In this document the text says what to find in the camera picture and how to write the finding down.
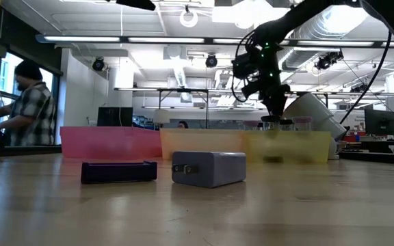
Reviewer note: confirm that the black ceiling camera rig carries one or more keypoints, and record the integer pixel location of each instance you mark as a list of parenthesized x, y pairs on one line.
[(327, 61)]

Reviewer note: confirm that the dark purple digital timer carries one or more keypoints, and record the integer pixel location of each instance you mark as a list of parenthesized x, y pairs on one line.
[(118, 174)]

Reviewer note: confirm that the large window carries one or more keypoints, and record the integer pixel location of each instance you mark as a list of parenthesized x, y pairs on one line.
[(5, 68)]

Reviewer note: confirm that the lavender wall charger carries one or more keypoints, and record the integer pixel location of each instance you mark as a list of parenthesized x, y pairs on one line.
[(214, 169)]

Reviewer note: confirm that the black monitor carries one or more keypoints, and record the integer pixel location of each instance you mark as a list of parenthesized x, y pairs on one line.
[(115, 117)]

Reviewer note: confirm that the person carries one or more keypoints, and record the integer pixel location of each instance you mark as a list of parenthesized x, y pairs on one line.
[(182, 124), (34, 112)]

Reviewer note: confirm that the black hourglass blue sand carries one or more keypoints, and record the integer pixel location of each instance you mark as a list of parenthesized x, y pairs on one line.
[(287, 122)]

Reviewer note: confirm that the yellow plastic bin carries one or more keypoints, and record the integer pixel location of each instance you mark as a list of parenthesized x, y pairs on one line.
[(296, 147)]

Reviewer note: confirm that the black metal background frame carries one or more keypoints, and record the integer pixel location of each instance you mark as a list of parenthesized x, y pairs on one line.
[(183, 90)]

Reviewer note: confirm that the white cylindrical container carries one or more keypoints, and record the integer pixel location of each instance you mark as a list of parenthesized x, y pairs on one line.
[(313, 112)]

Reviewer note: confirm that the white lamp shade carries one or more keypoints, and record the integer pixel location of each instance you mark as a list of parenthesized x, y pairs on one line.
[(161, 116)]

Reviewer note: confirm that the black beam with light strips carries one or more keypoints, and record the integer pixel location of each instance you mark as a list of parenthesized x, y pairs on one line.
[(123, 40)]

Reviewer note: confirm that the black monitor on arm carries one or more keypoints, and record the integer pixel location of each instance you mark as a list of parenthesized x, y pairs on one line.
[(380, 122)]

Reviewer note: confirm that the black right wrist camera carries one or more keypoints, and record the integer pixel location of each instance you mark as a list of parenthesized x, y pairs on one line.
[(246, 65)]

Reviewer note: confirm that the pink plastic bin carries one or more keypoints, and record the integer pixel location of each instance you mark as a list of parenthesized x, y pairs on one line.
[(108, 141)]

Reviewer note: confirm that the black hourglass yellow sand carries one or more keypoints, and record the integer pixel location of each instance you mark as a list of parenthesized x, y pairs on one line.
[(271, 119)]

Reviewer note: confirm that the silver ventilation duct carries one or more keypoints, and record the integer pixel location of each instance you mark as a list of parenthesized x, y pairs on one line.
[(320, 27)]

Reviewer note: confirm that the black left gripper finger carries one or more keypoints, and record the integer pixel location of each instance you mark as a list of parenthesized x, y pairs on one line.
[(139, 4)]

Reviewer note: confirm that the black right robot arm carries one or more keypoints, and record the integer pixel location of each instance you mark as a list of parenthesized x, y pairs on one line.
[(286, 20)]

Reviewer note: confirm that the black ceiling spotlight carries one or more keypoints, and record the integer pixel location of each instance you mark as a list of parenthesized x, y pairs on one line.
[(98, 64), (211, 61)]

